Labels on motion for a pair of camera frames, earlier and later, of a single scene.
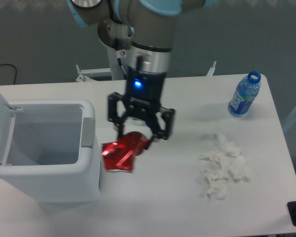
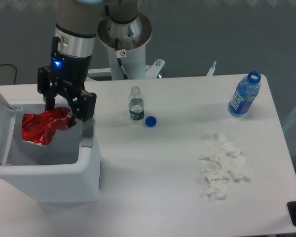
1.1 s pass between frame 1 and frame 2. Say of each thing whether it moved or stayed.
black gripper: moved
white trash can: stayed
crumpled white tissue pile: stayed
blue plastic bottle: stayed
